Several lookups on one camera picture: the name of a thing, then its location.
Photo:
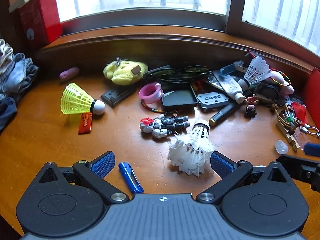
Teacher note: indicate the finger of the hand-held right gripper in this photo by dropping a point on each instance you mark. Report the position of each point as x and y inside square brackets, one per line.
[297, 167]
[312, 150]

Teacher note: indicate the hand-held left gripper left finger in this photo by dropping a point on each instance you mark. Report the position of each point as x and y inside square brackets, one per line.
[103, 163]

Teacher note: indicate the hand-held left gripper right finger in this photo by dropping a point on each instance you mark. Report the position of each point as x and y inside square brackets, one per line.
[221, 163]

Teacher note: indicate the frayed white feather shuttlecock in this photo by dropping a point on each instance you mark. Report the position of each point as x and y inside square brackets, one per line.
[193, 150]

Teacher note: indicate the grey metal plate with holes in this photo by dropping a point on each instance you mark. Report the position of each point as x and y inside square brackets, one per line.
[212, 100]

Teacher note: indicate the grey action figure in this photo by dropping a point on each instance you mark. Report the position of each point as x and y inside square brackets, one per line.
[162, 126]

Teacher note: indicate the white squeeze tube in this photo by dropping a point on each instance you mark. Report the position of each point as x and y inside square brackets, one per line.
[231, 87]

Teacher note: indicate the wooden desktop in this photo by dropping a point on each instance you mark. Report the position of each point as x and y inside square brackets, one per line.
[125, 140]

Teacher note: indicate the clear plastic cap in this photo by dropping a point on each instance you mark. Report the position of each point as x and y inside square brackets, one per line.
[281, 147]

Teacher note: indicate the wooden clothespin bundle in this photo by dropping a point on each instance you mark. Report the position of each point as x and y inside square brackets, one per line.
[287, 130]

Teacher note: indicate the red plastic cone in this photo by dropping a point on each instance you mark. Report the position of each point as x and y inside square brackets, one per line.
[300, 112]

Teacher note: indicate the red flat packet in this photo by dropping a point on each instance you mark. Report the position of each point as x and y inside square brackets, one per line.
[85, 123]

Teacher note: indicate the black pen with gold band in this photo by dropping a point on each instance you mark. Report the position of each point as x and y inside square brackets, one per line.
[223, 113]

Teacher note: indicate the open red cardboard box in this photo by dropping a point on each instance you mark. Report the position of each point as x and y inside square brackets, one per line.
[312, 90]

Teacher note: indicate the black-haired small figurine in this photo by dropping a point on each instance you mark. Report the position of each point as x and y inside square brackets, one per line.
[250, 110]

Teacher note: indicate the yellow plastic shuttlecock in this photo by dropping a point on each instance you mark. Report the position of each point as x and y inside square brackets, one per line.
[77, 100]

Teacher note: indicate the black rectangular plate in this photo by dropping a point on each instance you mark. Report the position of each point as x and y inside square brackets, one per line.
[117, 95]

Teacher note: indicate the red-haired small figurine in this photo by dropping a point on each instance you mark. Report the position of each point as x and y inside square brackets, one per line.
[252, 99]

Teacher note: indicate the pink plush toy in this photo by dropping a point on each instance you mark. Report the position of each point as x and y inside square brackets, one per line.
[281, 80]

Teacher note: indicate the black tray case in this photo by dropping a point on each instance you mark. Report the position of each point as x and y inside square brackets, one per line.
[178, 98]

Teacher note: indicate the white printed sachet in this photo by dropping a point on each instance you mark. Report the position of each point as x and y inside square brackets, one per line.
[213, 82]

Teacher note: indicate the pink ribbon spool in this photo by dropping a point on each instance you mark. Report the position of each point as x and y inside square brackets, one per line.
[150, 93]

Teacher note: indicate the yellow plush toy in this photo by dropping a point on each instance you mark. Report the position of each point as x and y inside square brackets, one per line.
[125, 72]

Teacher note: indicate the blue plastic clip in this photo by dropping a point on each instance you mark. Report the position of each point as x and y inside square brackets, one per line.
[228, 70]

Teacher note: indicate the neat white feather shuttlecock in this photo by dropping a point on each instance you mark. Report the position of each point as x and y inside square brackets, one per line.
[255, 73]

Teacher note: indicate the small pink oblong toy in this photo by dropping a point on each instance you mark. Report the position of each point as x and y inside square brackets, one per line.
[69, 73]

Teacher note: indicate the small wooden block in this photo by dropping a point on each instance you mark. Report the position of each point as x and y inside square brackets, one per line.
[241, 68]

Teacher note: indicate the dark glasses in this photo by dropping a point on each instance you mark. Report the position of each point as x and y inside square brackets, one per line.
[180, 73]

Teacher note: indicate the grey fluffy tuft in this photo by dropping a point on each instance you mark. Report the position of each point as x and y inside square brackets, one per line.
[238, 63]

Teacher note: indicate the dark blue cloth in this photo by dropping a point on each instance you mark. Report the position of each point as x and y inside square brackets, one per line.
[7, 110]

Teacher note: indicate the denim garment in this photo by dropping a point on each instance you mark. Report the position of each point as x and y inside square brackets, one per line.
[17, 72]

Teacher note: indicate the metal framed window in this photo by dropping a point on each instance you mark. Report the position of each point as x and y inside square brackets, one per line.
[225, 17]

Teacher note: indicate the patterned white cloth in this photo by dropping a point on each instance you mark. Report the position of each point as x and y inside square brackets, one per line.
[5, 52]

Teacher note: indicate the red box with grey lid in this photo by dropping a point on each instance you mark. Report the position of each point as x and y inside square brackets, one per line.
[37, 17]

